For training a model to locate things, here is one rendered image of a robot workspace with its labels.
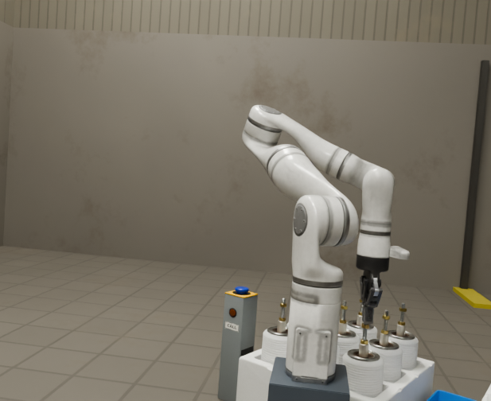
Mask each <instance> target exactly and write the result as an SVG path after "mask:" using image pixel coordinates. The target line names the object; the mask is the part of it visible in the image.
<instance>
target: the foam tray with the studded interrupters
mask: <svg viewBox="0 0 491 401"><path fill-rule="evenodd" d="M261 354H262V349H259V350H257V351H254V352H251V353H249V354H247V355H245V356H241V357H240V358H239V370H238V380H237V391H236V401H267V398H268V388H269V382H270V378H271V373H272V369H273V364H269V363H267V362H265V361H262V360H261ZM416 362H417V363H416V367H415V368H414V369H412V370H410V371H408V370H405V369H401V377H400V379H399V380H398V381H396V382H395V383H389V382H386V381H383V387H382V388H383V390H382V393H380V394H379V395H378V396H377V397H375V398H370V397H368V396H365V395H361V394H358V393H356V392H353V391H349V392H350V399H349V401H427V400H428V399H429V398H430V397H431V396H432V387H433V379H434V361H430V360H425V359H422V358H418V357H417V361H416Z"/></svg>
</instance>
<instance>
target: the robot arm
mask: <svg viewBox="0 0 491 401"><path fill-rule="evenodd" d="M283 130H284V131H285V132H287V133H288V134H289V135H290V136H291V137H293V138H294V139H295V141H296V142H297V143H298V144H299V145H300V147H301V148H302V150H303V151H304V153H305V154H304V153H303V152H302V151H301V150H300V149H299V148H298V147H296V146H293V145H289V144H282V145H278V146H277V143H278V141H279V137H280V135H281V133H282V131H283ZM242 140H243V143H244V145H245V146H246V147H247V148H248V149H249V150H250V151H251V152H252V153H253V154H254V155H255V157H256V158H257V159H258V160H259V162H260V163H261V164H262V166H263V168H264V169H265V170H266V171H267V174H268V176H269V177H270V179H271V180H272V182H273V183H274V185H275V187H276V188H277V189H278V190H279V191H280V192H281V193H283V194H284V195H286V196H287V197H289V198H291V199H292V200H294V201H297V204H296V206H295V209H294V218H293V243H292V270H293V276H292V287H291V296H290V316H289V325H288V336H287V347H286V367H285V373H286V374H287V375H288V376H289V377H290V378H292V381H296V382H303V383H315V384H321V385H327V383H328V382H330V381H332V380H334V378H335V370H336V360H337V341H338V331H339V321H340V312H341V294H342V285H343V271H342V270H341V269H340V268H339V267H335V266H334V265H331V264H329V263H327V262H325V261H324V260H323V259H321V257H320V253H319V246H326V247H338V246H344V245H347V244H349V243H351V242H353V241H354V240H355V238H356V237H357V234H358V231H359V219H358V215H357V211H356V209H355V208H354V206H353V204H352V203H351V201H350V200H349V199H348V198H347V197H346V196H344V195H343V194H342V193H341V192H340V191H338V190H337V189H336V188H335V187H333V186H332V185H331V184H330V183H329V182H328V181H327V180H326V179H325V178H324V177H323V176H322V174H321V173H320V172H319V171H318V170H317V169H319V170H321V171H322V172H323V173H326V174H328V175H330V176H331V177H334V178H336V179H338V180H340V181H343V182H347V183H349V184H351V185H354V186H356V187H357V188H359V189H362V214H361V220H360V235H359V239H358V244H357V261H356V267H357V268H358V269H360V270H363V271H364V273H363V276H362V275H361V278H360V299H361V301H362V305H363V313H362V321H363V322H364V323H365V324H372V323H373V316H374V308H376V307H377V306H378V304H379V301H380V297H381V294H382V292H383V290H382V288H380V287H381V279H380V272H386V271H388V268H389V259H390V256H391V257H393V258H397V259H406V260H409V255H410V253H409V251H407V250H405V249H403V248H401V247H398V246H391V236H390V235H391V227H392V214H391V208H392V195H393V190H394V188H395V186H396V180H395V178H394V176H393V174H392V173H391V172H390V171H388V170H387V169H384V168H381V167H379V166H378V165H374V164H372V163H370V162H367V161H365V160H362V159H360V158H359V157H357V156H356V155H355V154H352V153H350V152H348V151H347V150H343V149H342V148H340V147H338V146H335V145H333V144H331V143H330V142H327V141H326V140H324V139H323V138H320V137H319V136H317V135H316V134H314V133H313V132H311V131H310V130H308V129H306V128H305V127H304V126H302V125H301V124H299V123H297V122H295V121H294V120H293V119H291V118H289V117H288V116H286V115H284V114H283V113H281V112H280V111H277V110H275V109H274V108H271V107H268V106H264V105H255V106H254V107H252V109H251V110H250V113H249V116H248V117H247V122H246V124H245V127H244V131H243V134H242ZM315 167H316V168H317V169H316V168H315Z"/></svg>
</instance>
